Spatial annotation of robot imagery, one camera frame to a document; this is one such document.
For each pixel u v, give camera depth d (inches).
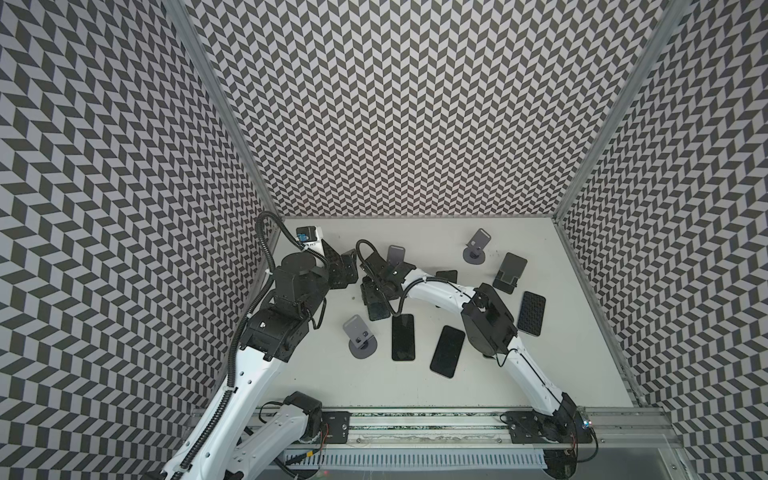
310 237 22.0
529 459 27.4
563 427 24.6
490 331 23.0
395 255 38.1
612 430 29.7
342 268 23.3
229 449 14.6
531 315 36.6
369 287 34.2
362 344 31.7
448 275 35.5
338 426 28.4
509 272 37.9
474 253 40.4
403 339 34.2
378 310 35.7
